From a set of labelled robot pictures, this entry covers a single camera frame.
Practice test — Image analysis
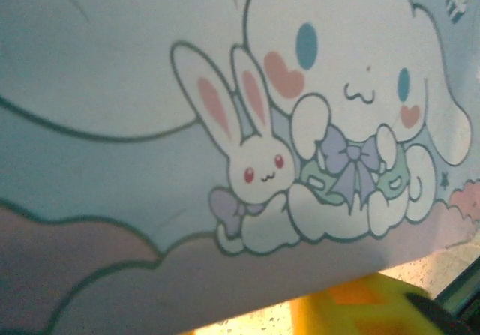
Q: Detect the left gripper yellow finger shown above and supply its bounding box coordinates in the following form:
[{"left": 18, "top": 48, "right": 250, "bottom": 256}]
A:
[{"left": 292, "top": 273, "right": 468, "bottom": 335}]

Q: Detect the cartoon print tin box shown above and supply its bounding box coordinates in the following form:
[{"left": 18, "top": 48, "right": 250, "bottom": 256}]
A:
[{"left": 0, "top": 0, "right": 480, "bottom": 335}]

